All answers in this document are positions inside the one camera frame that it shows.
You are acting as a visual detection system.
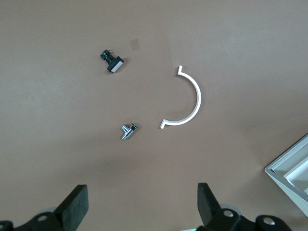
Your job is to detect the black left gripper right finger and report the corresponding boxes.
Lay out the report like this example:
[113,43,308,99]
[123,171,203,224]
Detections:
[197,182,293,231]

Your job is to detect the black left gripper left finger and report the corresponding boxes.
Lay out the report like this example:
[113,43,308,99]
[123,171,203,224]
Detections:
[0,184,90,231]

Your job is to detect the white drawer cabinet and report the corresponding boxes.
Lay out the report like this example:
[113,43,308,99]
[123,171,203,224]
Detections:
[264,132,308,217]

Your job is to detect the white plastic drawer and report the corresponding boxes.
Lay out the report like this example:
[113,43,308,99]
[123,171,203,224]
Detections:
[285,161,308,193]
[271,141,308,180]

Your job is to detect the chrome tee fitting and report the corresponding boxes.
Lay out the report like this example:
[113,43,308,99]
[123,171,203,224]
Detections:
[119,122,139,141]

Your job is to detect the clear tape patch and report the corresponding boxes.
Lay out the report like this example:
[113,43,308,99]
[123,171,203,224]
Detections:
[129,38,141,51]

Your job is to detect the white half-ring bracket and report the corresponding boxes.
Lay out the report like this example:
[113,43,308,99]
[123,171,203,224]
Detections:
[159,64,202,130]

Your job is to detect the black switch with white face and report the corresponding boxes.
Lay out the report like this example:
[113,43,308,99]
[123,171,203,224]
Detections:
[99,49,125,74]

